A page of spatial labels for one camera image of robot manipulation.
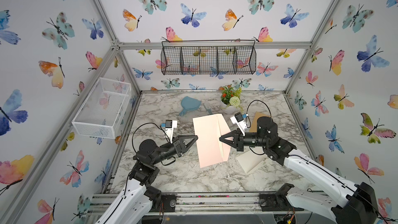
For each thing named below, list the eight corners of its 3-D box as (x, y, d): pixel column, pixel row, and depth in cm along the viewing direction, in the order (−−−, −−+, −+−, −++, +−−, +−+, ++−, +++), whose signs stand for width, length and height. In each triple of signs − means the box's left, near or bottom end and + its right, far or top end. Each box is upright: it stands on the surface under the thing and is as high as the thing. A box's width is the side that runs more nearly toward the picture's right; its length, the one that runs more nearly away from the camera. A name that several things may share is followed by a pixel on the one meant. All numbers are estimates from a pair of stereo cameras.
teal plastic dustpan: (179, 115, 110) (179, 113, 108) (182, 98, 120) (181, 96, 118) (200, 115, 110) (200, 113, 108) (200, 98, 120) (200, 96, 118)
